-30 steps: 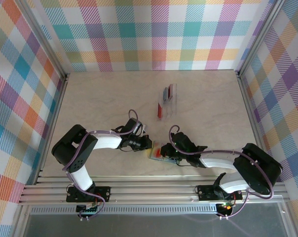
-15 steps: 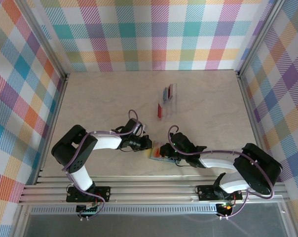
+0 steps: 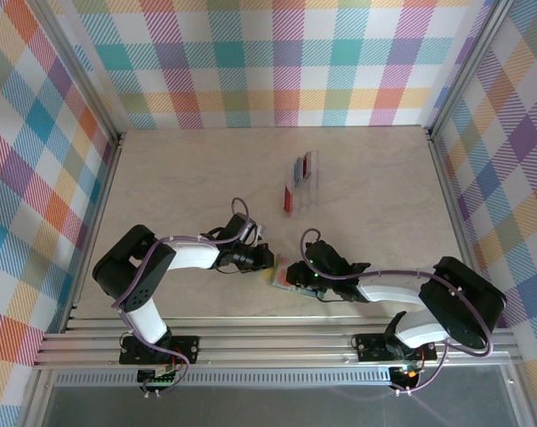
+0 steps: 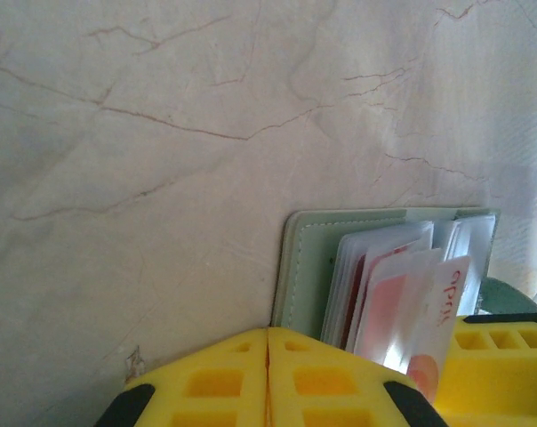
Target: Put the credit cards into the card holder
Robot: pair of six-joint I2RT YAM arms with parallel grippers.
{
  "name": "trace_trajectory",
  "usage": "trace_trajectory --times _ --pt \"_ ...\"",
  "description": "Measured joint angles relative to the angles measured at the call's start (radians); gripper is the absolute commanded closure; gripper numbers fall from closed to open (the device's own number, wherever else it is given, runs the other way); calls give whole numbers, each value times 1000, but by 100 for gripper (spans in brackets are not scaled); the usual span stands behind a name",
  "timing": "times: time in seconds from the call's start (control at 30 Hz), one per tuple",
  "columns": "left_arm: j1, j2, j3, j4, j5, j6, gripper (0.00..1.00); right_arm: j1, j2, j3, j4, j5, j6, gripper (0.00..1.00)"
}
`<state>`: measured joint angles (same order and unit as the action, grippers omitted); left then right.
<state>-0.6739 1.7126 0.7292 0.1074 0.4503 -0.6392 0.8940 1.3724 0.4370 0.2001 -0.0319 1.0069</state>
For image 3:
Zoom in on aluminium side rail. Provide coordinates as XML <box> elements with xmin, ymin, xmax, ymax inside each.
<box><xmin>423</xmin><ymin>127</ymin><xmax>493</xmax><ymax>329</ymax></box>
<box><xmin>60</xmin><ymin>132</ymin><xmax>127</xmax><ymax>333</ymax></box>

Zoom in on grey metal panel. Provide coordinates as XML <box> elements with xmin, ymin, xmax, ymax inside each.
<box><xmin>23</xmin><ymin>385</ymin><xmax>530</xmax><ymax>427</ymax></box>

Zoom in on orange right controller board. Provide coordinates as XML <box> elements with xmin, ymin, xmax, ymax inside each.
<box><xmin>389</xmin><ymin>362</ymin><xmax>425</xmax><ymax>391</ymax></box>

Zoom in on small colourful card case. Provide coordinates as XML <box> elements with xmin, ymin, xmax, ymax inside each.
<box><xmin>264</xmin><ymin>253</ymin><xmax>319</xmax><ymax>300</ymax></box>

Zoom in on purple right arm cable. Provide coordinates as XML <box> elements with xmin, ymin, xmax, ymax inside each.
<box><xmin>299</xmin><ymin>228</ymin><xmax>494</xmax><ymax>397</ymax></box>

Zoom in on aluminium cross rail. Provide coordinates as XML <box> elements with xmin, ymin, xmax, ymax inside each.
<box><xmin>31</xmin><ymin>316</ymin><xmax>525</xmax><ymax>371</ymax></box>

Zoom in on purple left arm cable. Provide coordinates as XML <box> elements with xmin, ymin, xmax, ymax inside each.
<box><xmin>112</xmin><ymin>197</ymin><xmax>259</xmax><ymax>399</ymax></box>

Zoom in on clear plastic card holder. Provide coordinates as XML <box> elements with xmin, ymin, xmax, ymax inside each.
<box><xmin>277</xmin><ymin>149</ymin><xmax>322</xmax><ymax>220</ymax></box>

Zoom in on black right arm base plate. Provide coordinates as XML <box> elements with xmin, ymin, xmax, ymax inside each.
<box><xmin>354</xmin><ymin>331</ymin><xmax>438</xmax><ymax>363</ymax></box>

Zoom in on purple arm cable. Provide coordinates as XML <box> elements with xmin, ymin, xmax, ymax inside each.
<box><xmin>299</xmin><ymin>228</ymin><xmax>494</xmax><ymax>397</ymax></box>
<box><xmin>112</xmin><ymin>197</ymin><xmax>259</xmax><ymax>399</ymax></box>

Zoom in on green left controller board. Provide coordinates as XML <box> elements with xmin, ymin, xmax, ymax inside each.
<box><xmin>136</xmin><ymin>362</ymin><xmax>184</xmax><ymax>395</ymax></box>

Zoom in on aluminium frame post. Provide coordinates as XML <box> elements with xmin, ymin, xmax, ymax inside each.
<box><xmin>422</xmin><ymin>0</ymin><xmax>515</xmax><ymax>140</ymax></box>
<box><xmin>26</xmin><ymin>0</ymin><xmax>127</xmax><ymax>146</ymax></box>

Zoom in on slotted grey cable duct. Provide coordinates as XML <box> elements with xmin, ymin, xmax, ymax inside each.
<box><xmin>53</xmin><ymin>371</ymin><xmax>393</xmax><ymax>389</ymax></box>

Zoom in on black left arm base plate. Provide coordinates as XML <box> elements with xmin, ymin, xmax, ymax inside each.
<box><xmin>118</xmin><ymin>334</ymin><xmax>202</xmax><ymax>367</ymax></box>

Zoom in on white card red circles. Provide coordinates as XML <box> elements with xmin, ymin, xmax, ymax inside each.
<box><xmin>272</xmin><ymin>255</ymin><xmax>293</xmax><ymax>286</ymax></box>
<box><xmin>279</xmin><ymin>185</ymin><xmax>295</xmax><ymax>214</ymax></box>

